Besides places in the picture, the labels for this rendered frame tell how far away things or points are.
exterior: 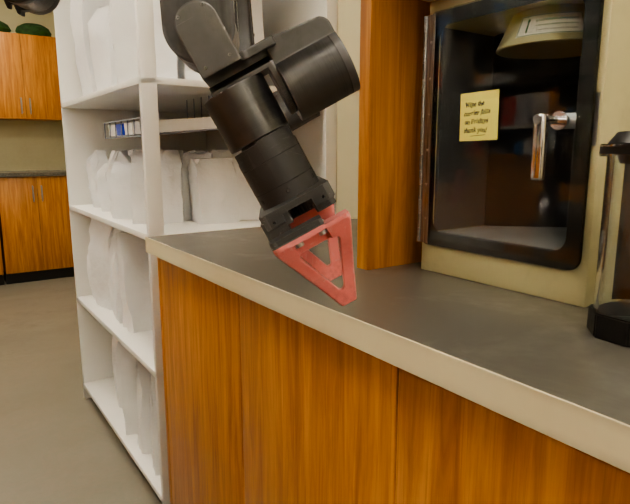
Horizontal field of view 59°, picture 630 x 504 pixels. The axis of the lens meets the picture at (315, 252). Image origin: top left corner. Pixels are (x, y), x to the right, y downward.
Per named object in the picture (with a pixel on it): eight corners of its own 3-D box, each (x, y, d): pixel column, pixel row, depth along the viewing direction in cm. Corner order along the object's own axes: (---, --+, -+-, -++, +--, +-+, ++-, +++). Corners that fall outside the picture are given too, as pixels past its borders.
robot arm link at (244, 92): (202, 97, 51) (193, 90, 45) (268, 61, 51) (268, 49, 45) (240, 165, 52) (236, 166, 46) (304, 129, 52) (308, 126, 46)
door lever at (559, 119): (563, 180, 78) (547, 179, 80) (569, 110, 76) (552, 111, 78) (540, 181, 75) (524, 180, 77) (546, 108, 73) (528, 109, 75)
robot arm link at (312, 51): (183, 37, 51) (165, 13, 43) (292, -24, 51) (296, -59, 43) (247, 152, 54) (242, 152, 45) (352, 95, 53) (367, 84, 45)
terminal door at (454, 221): (423, 243, 103) (431, 14, 95) (580, 272, 78) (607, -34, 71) (420, 243, 102) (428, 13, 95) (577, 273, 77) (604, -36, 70)
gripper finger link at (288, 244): (374, 271, 52) (327, 182, 50) (390, 289, 45) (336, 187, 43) (310, 306, 52) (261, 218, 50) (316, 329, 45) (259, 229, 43)
